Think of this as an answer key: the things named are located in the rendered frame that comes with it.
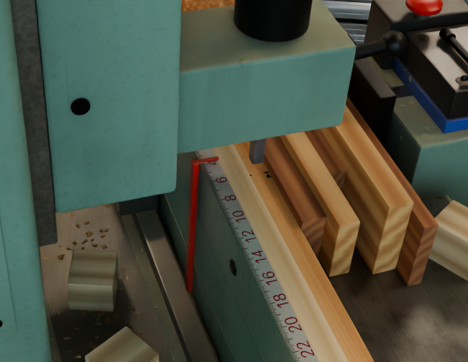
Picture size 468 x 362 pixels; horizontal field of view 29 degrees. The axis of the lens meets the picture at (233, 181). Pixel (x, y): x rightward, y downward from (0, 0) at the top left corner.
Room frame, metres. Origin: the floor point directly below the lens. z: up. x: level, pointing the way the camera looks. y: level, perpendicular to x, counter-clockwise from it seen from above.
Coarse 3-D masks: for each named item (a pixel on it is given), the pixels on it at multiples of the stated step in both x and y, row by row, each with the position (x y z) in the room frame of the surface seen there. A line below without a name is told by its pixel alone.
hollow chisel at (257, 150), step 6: (252, 144) 0.52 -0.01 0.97; (258, 144) 0.52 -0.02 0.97; (264, 144) 0.52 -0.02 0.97; (252, 150) 0.52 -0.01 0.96; (258, 150) 0.52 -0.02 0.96; (264, 150) 0.52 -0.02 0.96; (252, 156) 0.52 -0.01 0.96; (258, 156) 0.52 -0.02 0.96; (252, 162) 0.52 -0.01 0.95; (258, 162) 0.52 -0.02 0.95
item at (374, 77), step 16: (368, 64) 0.60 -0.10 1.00; (352, 80) 0.60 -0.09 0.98; (368, 80) 0.58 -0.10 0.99; (384, 80) 0.58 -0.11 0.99; (352, 96) 0.59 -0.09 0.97; (368, 96) 0.57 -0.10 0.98; (384, 96) 0.56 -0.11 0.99; (400, 96) 0.61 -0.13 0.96; (368, 112) 0.57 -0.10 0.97; (384, 112) 0.56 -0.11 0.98; (384, 128) 0.56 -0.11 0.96; (384, 144) 0.56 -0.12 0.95
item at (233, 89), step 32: (320, 0) 0.56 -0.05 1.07; (192, 32) 0.51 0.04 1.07; (224, 32) 0.51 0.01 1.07; (320, 32) 0.52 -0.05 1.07; (192, 64) 0.47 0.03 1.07; (224, 64) 0.48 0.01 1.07; (256, 64) 0.48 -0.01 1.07; (288, 64) 0.49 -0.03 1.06; (320, 64) 0.50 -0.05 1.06; (352, 64) 0.51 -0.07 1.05; (192, 96) 0.47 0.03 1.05; (224, 96) 0.47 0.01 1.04; (256, 96) 0.48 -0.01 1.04; (288, 96) 0.49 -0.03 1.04; (320, 96) 0.50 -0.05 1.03; (192, 128) 0.47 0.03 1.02; (224, 128) 0.47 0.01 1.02; (256, 128) 0.48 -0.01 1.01; (288, 128) 0.49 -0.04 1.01; (320, 128) 0.50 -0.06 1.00
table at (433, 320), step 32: (352, 256) 0.48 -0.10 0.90; (224, 288) 0.44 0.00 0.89; (352, 288) 0.45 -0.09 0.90; (384, 288) 0.45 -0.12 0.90; (416, 288) 0.45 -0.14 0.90; (448, 288) 0.45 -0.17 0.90; (224, 320) 0.44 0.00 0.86; (352, 320) 0.41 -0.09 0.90; (384, 320) 0.42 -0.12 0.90; (416, 320) 0.42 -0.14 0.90; (448, 320) 0.42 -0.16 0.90; (256, 352) 0.38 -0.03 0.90; (384, 352) 0.39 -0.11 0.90; (416, 352) 0.39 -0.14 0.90; (448, 352) 0.39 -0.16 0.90
